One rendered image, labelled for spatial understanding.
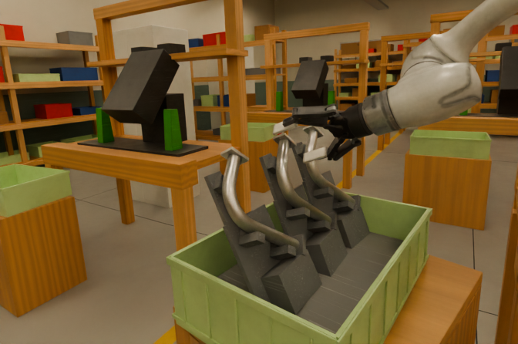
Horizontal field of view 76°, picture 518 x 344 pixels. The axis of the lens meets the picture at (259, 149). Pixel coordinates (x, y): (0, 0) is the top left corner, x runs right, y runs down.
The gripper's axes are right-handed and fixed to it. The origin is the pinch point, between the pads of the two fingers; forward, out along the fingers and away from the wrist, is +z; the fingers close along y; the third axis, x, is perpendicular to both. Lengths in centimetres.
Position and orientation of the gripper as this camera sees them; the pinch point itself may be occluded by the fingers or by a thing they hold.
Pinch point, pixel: (293, 143)
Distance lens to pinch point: 85.6
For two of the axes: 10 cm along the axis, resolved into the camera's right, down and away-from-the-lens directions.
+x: -1.5, 8.0, -5.8
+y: -6.2, -5.3, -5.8
